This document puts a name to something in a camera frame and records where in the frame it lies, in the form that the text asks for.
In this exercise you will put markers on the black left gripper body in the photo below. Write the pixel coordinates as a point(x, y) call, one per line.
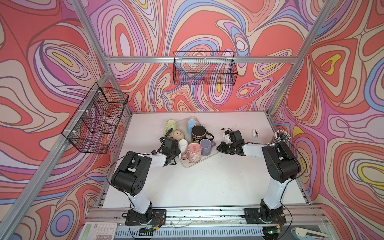
point(175, 153)

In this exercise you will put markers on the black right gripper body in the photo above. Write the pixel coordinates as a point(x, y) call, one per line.
point(227, 148)

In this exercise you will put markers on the black skull mug red inside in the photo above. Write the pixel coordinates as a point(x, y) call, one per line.
point(199, 132)

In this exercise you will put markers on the light blue mug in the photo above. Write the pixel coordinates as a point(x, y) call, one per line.
point(191, 123)

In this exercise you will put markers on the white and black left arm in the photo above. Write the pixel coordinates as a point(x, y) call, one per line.
point(131, 174)

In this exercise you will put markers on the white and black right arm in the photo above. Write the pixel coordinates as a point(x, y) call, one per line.
point(282, 166)

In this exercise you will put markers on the white small mug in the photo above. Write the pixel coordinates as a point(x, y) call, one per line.
point(183, 146)

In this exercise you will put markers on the cream speckled round mug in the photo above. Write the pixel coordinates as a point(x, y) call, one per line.
point(177, 135)

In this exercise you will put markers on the pink patterned mug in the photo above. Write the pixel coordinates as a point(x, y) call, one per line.
point(193, 153)

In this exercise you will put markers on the light green mug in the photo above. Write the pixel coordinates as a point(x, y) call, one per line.
point(171, 124)

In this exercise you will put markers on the purple mug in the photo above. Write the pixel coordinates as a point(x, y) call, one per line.
point(207, 146)

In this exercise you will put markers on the small white pink object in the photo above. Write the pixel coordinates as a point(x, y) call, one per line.
point(255, 134)

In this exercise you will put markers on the pen holder with pens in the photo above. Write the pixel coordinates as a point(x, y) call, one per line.
point(281, 136)

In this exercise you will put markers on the white device bottom right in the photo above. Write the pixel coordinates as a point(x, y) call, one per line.
point(305, 234)

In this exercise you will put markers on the white desk telephone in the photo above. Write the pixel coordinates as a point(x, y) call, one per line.
point(98, 231)

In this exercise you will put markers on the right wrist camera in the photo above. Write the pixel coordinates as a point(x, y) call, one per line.
point(227, 138)

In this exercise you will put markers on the black wire basket back wall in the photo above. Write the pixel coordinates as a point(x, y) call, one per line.
point(208, 68)

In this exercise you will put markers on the black wire basket wall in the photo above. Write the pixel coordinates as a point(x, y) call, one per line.
point(100, 114)
point(208, 68)

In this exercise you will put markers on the black wire basket left wall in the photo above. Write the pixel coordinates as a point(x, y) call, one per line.
point(100, 114)

